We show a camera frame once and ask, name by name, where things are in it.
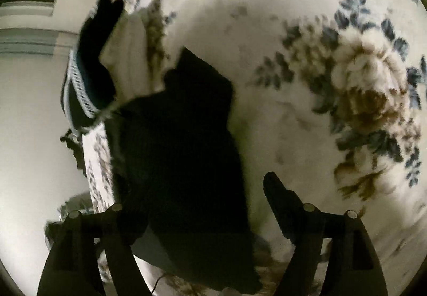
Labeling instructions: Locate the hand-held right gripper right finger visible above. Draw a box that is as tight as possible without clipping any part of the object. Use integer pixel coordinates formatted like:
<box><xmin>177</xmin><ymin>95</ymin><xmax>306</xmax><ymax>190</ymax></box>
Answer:
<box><xmin>263</xmin><ymin>172</ymin><xmax>389</xmax><ymax>296</ymax></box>

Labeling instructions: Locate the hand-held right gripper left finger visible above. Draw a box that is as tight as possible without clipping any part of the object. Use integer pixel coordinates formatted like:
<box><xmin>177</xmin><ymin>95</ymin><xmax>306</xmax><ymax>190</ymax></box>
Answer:
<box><xmin>37</xmin><ymin>203</ymin><xmax>151</xmax><ymax>296</ymax></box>

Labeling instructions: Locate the dark striped long-sleeve sweater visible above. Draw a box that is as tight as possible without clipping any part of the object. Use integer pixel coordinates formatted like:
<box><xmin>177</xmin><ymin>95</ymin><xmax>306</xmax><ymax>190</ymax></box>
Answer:
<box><xmin>107</xmin><ymin>47</ymin><xmax>262</xmax><ymax>295</ymax></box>

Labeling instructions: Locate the bed with floral sheet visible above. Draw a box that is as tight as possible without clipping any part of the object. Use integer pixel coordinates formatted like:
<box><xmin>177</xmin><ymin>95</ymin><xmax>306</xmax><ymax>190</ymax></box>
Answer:
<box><xmin>80</xmin><ymin>0</ymin><xmax>427</xmax><ymax>296</ymax></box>

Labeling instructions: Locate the folded white garment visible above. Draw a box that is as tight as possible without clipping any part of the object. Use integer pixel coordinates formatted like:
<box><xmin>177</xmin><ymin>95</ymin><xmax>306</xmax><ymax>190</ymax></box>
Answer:
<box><xmin>98</xmin><ymin>11</ymin><xmax>167</xmax><ymax>106</ymax></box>

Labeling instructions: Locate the folded black grey striped sweater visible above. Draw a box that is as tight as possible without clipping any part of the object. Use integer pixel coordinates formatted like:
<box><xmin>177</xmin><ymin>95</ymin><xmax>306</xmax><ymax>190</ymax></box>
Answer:
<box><xmin>60</xmin><ymin>0</ymin><xmax>125</xmax><ymax>131</ymax></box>

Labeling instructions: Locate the green curtain with striped band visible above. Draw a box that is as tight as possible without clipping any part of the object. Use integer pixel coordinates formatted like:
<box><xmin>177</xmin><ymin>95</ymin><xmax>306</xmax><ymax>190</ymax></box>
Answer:
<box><xmin>0</xmin><ymin>27</ymin><xmax>81</xmax><ymax>57</ymax></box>

